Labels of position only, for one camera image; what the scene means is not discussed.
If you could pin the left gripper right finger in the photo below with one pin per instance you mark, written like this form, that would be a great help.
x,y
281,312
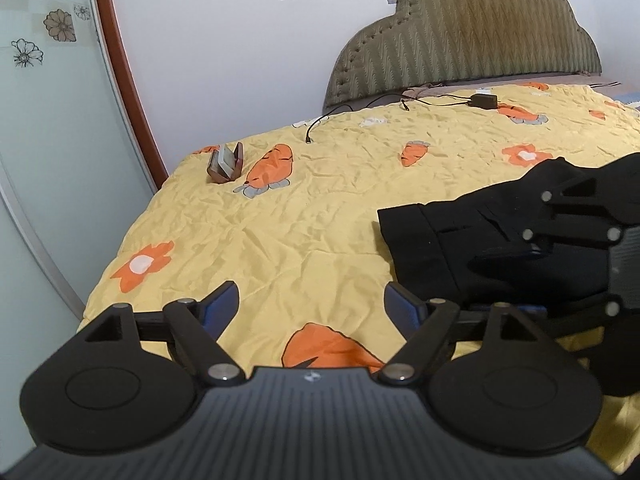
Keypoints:
x,y
427,327

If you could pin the olive padded headboard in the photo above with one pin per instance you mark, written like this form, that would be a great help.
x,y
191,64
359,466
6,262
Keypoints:
x,y
435,41

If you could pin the yellow carrot print bedsheet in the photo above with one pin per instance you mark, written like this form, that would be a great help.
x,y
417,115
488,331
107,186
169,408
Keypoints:
x,y
298,231

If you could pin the black pants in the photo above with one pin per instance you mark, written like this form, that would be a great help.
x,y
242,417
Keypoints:
x,y
431,247

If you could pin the brown wallet case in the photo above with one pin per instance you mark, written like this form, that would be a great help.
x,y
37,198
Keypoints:
x,y
225,165

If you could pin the black power adapter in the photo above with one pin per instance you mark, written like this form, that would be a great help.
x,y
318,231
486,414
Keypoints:
x,y
484,101

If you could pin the blue patterned mattress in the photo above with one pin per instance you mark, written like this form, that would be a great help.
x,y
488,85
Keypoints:
x,y
631,99

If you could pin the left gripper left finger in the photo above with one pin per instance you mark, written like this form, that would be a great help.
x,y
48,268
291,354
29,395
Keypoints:
x,y
195,327

